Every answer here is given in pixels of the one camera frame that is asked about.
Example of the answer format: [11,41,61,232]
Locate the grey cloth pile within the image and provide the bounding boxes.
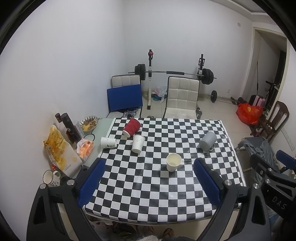
[237,137,279,172]

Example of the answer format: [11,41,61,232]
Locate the orange snack packet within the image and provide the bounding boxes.
[76,138,94,161]

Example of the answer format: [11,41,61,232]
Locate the small black dumbbell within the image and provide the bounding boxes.
[210,90,238,104]

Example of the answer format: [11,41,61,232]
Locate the plate of snacks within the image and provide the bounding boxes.
[79,115,99,133]

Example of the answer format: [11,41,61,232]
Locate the white patterned paper cup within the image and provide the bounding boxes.
[132,135,145,154]

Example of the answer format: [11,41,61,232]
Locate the checkered tablecloth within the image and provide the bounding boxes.
[84,118,245,224]

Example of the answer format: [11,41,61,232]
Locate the white enamel mug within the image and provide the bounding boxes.
[43,170,61,187]

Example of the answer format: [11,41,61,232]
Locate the blue backed chair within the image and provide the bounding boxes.
[107,74,143,118]

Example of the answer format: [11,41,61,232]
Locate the small white paper cup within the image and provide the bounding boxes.
[100,137,117,149]

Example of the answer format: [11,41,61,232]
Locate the red plastic cup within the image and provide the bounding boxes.
[122,118,141,138]

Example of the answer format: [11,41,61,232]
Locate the orange plastic bag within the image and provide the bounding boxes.
[236,103,263,125]

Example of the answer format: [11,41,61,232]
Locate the yellow chip bag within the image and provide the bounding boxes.
[44,125,82,178]

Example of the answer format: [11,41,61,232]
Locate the dark wooden chair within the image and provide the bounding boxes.
[250,101,290,142]

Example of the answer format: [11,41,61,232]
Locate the white padded chair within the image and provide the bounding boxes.
[163,76,200,119]

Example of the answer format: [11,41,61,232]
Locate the barbell with black plates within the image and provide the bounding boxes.
[128,64,217,85]

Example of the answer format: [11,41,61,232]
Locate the grey mug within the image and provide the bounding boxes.
[199,131,217,152]

